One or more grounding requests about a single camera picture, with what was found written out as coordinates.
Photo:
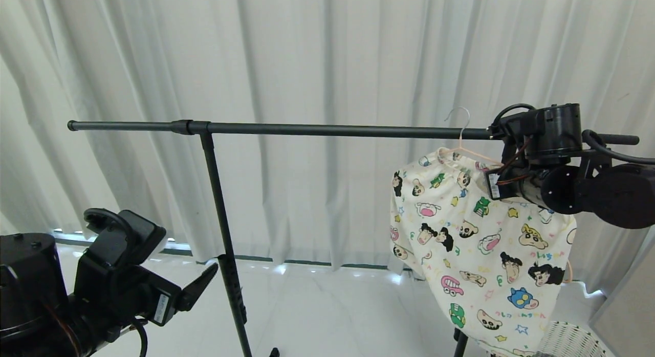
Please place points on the window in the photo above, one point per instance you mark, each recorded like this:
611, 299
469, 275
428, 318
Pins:
179, 251

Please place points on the white curtain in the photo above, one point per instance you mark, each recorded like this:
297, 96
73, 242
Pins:
307, 65

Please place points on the pink clothes hanger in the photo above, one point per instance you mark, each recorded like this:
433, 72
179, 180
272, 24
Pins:
460, 141

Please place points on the white laundry basket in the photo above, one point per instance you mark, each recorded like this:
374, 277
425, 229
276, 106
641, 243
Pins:
568, 341

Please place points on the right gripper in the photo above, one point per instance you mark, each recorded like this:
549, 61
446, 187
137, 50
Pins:
527, 188

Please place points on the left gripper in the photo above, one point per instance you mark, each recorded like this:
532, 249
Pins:
128, 311

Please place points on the cream printed garment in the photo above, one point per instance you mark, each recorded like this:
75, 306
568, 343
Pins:
486, 254

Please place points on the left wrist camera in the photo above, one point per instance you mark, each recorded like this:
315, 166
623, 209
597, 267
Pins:
123, 239

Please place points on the black clothes rack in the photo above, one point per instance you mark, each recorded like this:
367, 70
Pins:
332, 129

